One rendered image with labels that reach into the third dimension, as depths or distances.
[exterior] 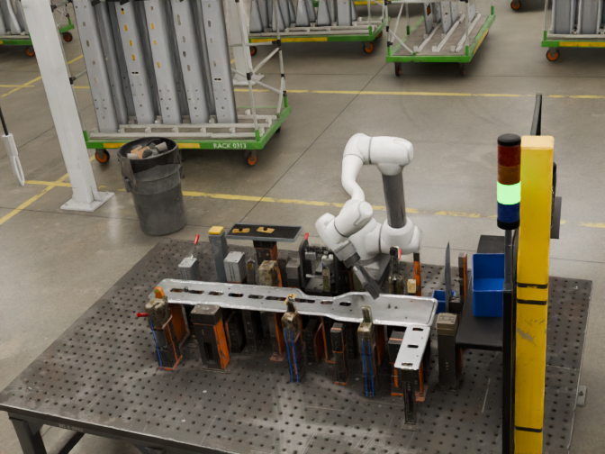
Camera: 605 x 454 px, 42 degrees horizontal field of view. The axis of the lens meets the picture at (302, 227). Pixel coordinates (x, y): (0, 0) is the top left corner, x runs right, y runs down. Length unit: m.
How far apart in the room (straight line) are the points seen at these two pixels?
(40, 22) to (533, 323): 5.17
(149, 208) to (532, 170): 4.44
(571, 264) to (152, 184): 3.22
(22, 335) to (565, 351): 3.66
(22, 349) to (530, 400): 3.66
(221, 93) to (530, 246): 5.58
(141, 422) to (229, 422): 0.39
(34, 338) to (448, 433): 3.29
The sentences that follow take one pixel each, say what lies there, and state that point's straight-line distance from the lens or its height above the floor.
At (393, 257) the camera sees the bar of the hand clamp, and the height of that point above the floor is 1.17.
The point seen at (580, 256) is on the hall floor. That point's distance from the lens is 5.93.
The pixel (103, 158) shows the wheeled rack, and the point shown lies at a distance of 8.41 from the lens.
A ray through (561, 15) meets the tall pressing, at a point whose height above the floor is 0.51.
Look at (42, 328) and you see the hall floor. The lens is 5.88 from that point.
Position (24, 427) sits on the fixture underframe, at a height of 0.53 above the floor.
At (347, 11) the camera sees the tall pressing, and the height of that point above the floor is 0.50.
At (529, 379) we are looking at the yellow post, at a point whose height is 1.10.
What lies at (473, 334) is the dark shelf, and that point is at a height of 1.03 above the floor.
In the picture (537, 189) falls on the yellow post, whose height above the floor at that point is 1.86.
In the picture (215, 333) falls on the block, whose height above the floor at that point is 0.92.
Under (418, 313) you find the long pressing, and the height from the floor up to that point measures 1.00.
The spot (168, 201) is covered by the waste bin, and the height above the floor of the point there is 0.30.
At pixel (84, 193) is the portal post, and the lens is 7.51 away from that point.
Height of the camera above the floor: 2.99
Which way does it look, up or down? 28 degrees down
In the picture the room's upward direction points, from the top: 7 degrees counter-clockwise
